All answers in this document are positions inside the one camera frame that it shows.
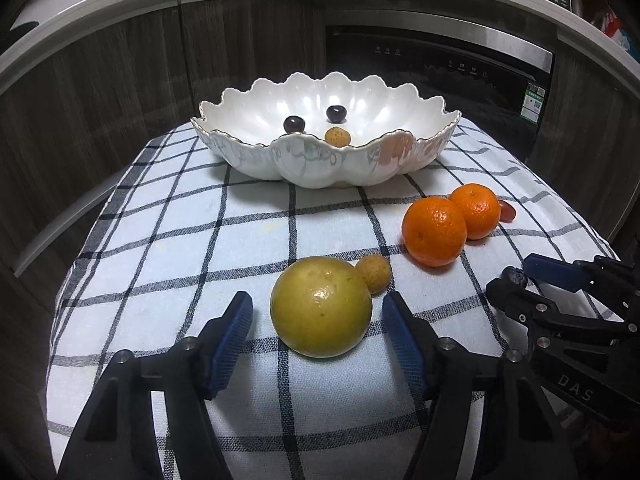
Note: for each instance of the small tan longan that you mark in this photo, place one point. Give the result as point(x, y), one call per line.
point(375, 272)
point(337, 137)

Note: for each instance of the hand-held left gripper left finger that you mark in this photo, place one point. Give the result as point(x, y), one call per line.
point(227, 350)

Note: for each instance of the yellow-green citrus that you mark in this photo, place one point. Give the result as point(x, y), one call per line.
point(320, 305)

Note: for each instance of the orange mandarin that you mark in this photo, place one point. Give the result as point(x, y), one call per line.
point(434, 230)
point(477, 207)

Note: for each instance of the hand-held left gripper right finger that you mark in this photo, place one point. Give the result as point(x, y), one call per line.
point(405, 345)

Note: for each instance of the red plastic bag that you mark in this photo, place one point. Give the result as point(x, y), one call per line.
point(607, 22)

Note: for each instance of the red grape tomato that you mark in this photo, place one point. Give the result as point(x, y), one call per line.
point(507, 212)

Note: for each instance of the white scalloped ceramic bowl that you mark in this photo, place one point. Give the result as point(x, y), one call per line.
point(310, 160)

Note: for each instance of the white checked cloth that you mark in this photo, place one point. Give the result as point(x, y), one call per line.
point(200, 260)

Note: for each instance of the dark wood kitchen cabinets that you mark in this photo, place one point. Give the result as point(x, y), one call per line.
point(100, 85)

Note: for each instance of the dark grape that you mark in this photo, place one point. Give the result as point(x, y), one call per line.
point(294, 124)
point(336, 114)

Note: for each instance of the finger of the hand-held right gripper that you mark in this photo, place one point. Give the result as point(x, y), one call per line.
point(550, 266)
point(530, 310)

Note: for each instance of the black built-in dishwasher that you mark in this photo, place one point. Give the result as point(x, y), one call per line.
point(425, 60)

